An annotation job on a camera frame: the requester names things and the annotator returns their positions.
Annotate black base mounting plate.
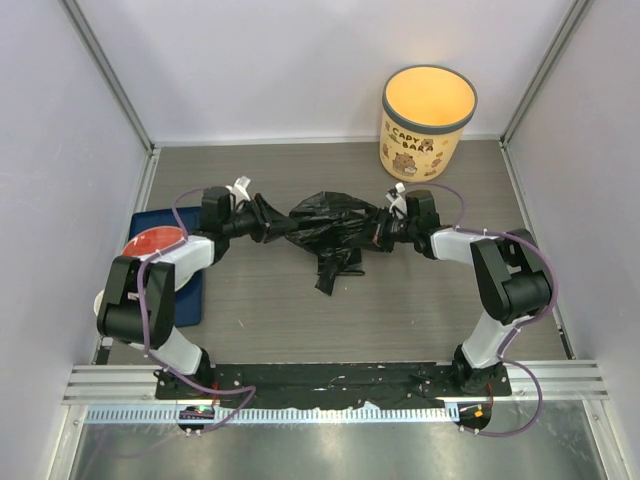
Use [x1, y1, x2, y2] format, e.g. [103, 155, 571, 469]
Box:
[154, 360, 512, 409]

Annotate white paper cup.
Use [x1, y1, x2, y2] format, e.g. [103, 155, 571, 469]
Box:
[93, 290, 104, 316]

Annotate left aluminium corner post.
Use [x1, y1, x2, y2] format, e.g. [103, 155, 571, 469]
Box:
[59, 0, 154, 154]

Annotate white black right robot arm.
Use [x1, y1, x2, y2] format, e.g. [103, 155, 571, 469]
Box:
[371, 183, 557, 395]

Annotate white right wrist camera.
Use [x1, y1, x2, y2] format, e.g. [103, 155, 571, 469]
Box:
[386, 182, 407, 218]

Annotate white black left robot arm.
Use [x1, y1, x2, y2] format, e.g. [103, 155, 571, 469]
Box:
[96, 177, 297, 399]

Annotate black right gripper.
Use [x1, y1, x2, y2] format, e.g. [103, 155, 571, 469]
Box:
[350, 206, 418, 253]

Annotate right aluminium corner post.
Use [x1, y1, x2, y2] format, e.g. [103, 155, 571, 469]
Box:
[500, 0, 594, 150]

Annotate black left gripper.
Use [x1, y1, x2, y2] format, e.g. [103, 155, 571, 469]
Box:
[221, 193, 296, 243]

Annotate perforated cable duct strip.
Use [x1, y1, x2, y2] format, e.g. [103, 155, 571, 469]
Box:
[85, 403, 459, 426]

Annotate yellow capybara trash bin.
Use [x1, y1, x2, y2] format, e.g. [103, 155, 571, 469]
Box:
[379, 65, 478, 183]

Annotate aluminium frame rail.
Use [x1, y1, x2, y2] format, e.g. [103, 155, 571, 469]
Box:
[62, 360, 609, 405]

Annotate red and teal plate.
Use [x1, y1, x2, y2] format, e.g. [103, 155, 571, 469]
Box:
[122, 226, 183, 260]

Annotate black trash bag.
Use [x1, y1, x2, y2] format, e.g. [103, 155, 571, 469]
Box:
[285, 191, 375, 296]

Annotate aluminium corner post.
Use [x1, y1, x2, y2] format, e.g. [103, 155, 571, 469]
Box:
[59, 0, 154, 154]
[500, 0, 594, 150]

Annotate blue tray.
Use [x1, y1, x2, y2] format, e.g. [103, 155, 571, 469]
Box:
[128, 209, 205, 328]

